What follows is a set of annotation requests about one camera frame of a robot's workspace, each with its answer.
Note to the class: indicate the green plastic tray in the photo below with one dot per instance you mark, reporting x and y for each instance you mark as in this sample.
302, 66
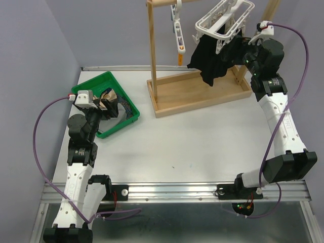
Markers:
100, 83

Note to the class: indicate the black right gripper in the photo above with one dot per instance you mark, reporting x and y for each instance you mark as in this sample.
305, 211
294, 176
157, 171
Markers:
245, 45

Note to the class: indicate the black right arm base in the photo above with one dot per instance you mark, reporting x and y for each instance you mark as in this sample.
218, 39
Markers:
227, 191

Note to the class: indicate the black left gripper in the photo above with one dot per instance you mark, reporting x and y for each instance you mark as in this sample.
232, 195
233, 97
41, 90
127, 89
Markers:
111, 112

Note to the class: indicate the aluminium mounting rail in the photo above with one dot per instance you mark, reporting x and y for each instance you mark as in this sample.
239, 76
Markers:
204, 192

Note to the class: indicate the white straight clip hanger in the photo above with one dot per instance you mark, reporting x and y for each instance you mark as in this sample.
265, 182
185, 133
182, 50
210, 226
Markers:
175, 15

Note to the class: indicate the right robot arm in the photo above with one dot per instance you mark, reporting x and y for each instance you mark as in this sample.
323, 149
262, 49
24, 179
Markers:
292, 160

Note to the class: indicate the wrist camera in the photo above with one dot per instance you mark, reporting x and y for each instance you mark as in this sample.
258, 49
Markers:
265, 30
83, 99

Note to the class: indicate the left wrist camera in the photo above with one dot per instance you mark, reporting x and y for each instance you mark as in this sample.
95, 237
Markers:
83, 99

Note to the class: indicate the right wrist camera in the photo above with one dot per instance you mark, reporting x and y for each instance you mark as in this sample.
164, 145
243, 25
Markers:
265, 30

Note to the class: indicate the beige underwear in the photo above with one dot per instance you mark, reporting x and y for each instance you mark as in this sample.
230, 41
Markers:
108, 100

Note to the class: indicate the white rectangular clip hanger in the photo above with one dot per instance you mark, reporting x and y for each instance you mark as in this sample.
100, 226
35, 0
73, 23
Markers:
223, 22

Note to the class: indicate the blue striped underwear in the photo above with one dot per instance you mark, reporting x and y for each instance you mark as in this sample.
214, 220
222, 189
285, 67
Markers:
126, 106

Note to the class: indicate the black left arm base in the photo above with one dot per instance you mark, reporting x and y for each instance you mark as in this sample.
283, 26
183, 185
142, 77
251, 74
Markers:
113, 192

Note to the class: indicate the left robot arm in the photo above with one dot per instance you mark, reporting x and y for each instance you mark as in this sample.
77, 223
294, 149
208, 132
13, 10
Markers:
83, 191

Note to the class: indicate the wooden clothes rack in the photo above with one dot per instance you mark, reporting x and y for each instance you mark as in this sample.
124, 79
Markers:
186, 91

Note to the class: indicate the orange clothes peg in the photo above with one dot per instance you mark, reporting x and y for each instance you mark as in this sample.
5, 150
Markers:
180, 59

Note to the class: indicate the black underwear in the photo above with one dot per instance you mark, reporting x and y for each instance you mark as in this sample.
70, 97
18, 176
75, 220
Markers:
212, 65

